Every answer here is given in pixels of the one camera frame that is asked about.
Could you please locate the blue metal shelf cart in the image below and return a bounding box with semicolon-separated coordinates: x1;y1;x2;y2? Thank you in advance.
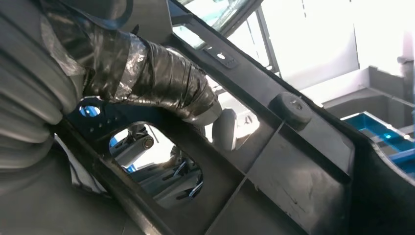
341;111;415;178

